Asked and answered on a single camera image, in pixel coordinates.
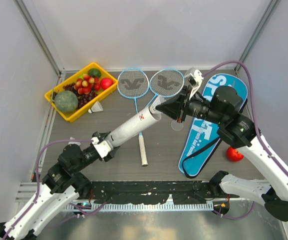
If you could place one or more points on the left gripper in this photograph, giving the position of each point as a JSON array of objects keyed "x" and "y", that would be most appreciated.
[{"x": 104, "y": 135}]

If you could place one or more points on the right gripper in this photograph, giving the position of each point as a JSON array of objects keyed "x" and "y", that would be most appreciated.
[{"x": 174, "y": 107}]

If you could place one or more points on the clear tube lid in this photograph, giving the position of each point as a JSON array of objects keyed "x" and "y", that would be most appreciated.
[{"x": 177, "y": 126}]

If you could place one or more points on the white shuttlecock tube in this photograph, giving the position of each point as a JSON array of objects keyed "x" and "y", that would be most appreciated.
[{"x": 132, "y": 127}]

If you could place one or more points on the white shuttlecock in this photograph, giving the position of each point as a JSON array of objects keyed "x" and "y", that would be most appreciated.
[
  {"x": 153, "y": 106},
  {"x": 97, "y": 107}
]

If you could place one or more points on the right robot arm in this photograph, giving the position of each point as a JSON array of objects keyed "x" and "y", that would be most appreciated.
[{"x": 240, "y": 133}]

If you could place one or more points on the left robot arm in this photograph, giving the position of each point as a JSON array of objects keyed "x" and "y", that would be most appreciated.
[{"x": 62, "y": 184}]

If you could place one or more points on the blue racket bag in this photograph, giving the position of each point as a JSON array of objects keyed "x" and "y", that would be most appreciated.
[{"x": 202, "y": 139}]

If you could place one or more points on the yellow plastic bin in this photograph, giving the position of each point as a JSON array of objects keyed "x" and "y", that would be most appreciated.
[{"x": 74, "y": 115}]

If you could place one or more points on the dark purple grapes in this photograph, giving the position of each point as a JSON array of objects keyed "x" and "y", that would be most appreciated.
[{"x": 83, "y": 98}]

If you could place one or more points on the green melon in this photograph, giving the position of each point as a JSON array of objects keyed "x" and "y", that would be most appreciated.
[{"x": 66, "y": 101}]

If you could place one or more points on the red apple in bin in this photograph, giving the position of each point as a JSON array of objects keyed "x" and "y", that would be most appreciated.
[{"x": 106, "y": 82}]

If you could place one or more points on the red cherry bunch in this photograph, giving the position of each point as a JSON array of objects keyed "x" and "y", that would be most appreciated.
[{"x": 86, "y": 84}]

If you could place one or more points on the red apple on table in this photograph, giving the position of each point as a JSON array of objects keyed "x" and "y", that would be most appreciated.
[{"x": 234, "y": 155}]

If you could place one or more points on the green lime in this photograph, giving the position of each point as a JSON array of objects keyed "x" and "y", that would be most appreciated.
[{"x": 94, "y": 72}]

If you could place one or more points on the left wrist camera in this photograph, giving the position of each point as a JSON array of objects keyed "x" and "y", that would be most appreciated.
[{"x": 103, "y": 147}]

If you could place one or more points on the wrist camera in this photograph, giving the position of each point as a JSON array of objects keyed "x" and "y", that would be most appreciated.
[
  {"x": 103, "y": 147},
  {"x": 195, "y": 78}
]

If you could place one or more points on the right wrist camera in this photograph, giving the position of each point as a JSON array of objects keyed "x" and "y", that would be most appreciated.
[{"x": 195, "y": 78}]

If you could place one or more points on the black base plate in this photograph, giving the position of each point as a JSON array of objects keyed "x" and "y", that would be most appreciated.
[{"x": 154, "y": 192}]

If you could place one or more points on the white cable duct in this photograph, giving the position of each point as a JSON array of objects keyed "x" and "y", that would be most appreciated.
[{"x": 166, "y": 207}]

